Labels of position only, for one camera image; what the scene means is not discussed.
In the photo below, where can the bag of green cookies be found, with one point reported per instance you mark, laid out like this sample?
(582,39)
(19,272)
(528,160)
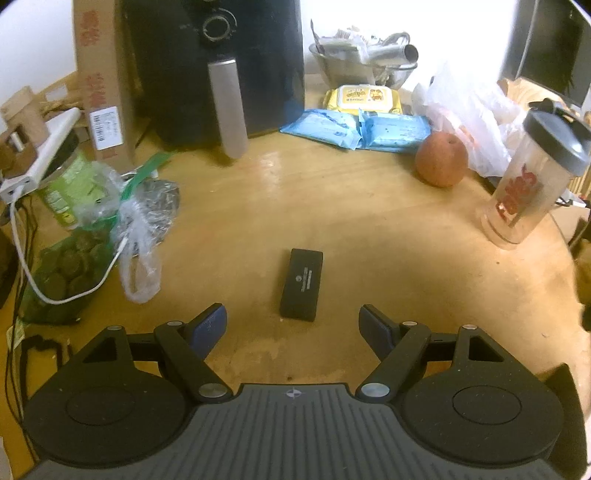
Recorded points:
(60,272)

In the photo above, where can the black monitor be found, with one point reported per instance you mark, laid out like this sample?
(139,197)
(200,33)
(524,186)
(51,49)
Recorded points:
(549,41)

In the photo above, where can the black rectangular box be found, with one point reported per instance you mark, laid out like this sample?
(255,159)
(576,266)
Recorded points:
(302,284)

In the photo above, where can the green label jar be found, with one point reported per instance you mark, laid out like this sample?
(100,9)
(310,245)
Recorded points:
(69,189)

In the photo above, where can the yellow wipes pack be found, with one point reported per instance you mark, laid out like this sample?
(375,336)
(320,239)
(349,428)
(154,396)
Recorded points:
(362,99)

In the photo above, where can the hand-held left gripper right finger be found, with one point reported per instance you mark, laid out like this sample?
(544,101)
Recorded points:
(375,330)

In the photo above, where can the crumpled white plastic bag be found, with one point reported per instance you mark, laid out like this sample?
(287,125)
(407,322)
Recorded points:
(471,120)

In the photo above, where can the silver foil roll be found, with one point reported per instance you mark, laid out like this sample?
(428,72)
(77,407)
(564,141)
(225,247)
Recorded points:
(397,53)

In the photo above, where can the white power strip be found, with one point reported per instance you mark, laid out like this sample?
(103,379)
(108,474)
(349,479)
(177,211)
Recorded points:
(41,157)

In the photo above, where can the clear zip bag green seal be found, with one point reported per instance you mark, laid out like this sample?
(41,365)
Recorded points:
(159,203)

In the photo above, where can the blue wipes packet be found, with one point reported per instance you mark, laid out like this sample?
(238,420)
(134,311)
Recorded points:
(323,127)
(397,131)

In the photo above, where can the clear shaker bottle grey lid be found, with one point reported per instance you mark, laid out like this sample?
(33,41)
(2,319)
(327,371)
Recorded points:
(526,184)

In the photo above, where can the orange fruit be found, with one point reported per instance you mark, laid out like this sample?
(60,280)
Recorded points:
(441,159)

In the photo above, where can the knotted clear plastic bag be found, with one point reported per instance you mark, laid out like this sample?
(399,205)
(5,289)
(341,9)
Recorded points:
(138,258)

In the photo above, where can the tall red print cardboard box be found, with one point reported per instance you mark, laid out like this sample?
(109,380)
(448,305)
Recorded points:
(101,69)

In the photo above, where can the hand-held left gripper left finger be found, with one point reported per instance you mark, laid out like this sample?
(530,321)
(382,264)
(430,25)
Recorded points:
(208,327)

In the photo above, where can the black air fryer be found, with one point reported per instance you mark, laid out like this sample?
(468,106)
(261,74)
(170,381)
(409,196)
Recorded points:
(184,69)

